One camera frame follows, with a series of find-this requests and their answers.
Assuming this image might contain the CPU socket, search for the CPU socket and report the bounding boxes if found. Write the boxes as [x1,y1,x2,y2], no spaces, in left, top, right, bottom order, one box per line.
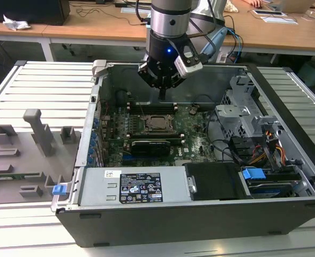
[142,114,179,135]

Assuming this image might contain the silver laptop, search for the silver laptop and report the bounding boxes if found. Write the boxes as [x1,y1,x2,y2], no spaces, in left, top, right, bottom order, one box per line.
[276,0,313,14]

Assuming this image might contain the black plastic shroud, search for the black plastic shroud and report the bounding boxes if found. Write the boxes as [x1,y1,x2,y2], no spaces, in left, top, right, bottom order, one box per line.
[184,162,252,201]

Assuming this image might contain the black graphics card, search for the black graphics card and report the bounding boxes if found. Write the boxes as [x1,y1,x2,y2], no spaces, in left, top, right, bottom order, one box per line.
[130,139,171,157]

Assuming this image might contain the black cable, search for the black cable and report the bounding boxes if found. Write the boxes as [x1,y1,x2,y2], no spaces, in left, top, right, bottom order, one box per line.
[211,138,241,164]

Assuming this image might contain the blue disk carrier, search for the blue disk carrier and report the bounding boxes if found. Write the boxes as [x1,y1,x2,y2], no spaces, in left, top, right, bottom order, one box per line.
[242,167,267,183]

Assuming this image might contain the green motherboard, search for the green motherboard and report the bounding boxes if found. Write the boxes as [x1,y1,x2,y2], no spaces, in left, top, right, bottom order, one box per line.
[101,103,219,167]

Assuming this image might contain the blue plastic case latch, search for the blue plastic case latch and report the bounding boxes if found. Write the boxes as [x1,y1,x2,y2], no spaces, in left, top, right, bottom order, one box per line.
[51,184,66,196]

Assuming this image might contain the white paper sheet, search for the white paper sheet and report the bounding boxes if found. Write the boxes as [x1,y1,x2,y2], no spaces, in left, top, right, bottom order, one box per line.
[261,15,299,25]

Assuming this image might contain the black computer box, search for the black computer box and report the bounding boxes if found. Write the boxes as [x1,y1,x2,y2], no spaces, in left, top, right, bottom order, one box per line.
[0,0,71,27]

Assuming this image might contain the perforated metal drive cage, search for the perforated metal drive cage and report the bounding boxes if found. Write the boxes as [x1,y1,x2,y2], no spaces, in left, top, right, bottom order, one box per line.
[215,74,284,140]

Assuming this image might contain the silver green CPU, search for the silver green CPU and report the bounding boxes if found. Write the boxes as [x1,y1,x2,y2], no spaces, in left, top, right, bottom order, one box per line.
[148,117,169,130]

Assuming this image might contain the white patterned bag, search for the white patterned bag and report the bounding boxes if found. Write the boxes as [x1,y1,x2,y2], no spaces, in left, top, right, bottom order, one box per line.
[223,0,240,13]

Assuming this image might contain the copper sheathed cable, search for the copper sheathed cable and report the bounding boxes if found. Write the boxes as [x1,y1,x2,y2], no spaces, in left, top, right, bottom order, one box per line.
[186,26,222,39]

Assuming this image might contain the hard disk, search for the hard disk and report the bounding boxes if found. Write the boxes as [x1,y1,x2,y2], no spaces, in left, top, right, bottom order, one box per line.
[247,179,295,199]

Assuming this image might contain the crumpled white paper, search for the crumpled white paper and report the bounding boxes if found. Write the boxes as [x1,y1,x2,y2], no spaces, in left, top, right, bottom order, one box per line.
[2,13,32,31]

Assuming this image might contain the blue cable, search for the blue cable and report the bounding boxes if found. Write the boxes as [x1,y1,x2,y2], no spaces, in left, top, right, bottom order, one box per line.
[226,27,244,65]

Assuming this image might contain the black RAM slot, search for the black RAM slot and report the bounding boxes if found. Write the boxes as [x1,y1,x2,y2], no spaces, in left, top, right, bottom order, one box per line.
[128,133,186,139]
[127,100,177,105]
[127,107,178,111]
[127,110,178,115]
[128,137,186,145]
[127,103,177,108]

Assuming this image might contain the grey power supply with label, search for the grey power supply with label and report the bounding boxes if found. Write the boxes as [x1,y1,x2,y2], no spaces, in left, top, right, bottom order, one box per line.
[78,167,193,207]

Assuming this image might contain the grey case latch handle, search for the grey case latch handle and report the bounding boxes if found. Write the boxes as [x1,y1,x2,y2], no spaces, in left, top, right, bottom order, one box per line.
[92,59,109,79]

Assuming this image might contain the green RAM stick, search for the green RAM stick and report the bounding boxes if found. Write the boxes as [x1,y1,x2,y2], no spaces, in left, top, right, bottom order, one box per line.
[0,173,40,179]

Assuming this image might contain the black open PC case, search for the black open PC case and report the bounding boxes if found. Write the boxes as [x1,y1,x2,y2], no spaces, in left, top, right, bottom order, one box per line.
[51,60,315,248]

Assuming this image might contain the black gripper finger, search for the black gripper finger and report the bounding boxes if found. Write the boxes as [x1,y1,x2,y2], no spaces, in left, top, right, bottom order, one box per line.
[138,61,163,102]
[162,71,186,102]

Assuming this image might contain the blue expansion slot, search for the blue expansion slot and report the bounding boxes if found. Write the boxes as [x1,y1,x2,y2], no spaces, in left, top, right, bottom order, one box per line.
[122,156,158,165]

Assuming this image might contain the red power wire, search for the red power wire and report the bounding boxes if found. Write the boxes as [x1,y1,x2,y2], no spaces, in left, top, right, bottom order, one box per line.
[253,145,266,161]

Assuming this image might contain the wooden desk white legs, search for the wooden desk white legs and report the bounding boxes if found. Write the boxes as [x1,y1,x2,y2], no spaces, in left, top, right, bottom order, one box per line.
[0,0,315,65]

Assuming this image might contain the yellow wire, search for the yellow wire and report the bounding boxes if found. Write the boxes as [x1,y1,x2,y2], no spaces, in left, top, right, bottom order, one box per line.
[249,152,266,164]

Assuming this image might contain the grey parts rack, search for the grey parts rack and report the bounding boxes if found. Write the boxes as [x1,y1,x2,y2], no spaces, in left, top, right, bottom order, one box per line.
[0,108,83,206]

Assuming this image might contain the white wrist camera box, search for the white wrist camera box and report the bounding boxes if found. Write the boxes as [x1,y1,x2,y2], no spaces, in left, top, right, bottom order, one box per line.
[173,55,204,79]

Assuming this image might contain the orange wire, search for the orange wire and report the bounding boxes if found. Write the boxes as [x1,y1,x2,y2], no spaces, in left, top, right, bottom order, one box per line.
[274,141,286,164]

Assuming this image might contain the white tablet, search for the white tablet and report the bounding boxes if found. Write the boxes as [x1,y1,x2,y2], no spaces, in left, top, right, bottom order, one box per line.
[253,9,284,17]

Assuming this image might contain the white cable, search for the white cable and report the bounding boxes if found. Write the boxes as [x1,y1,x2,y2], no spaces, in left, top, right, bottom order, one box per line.
[301,10,315,24]

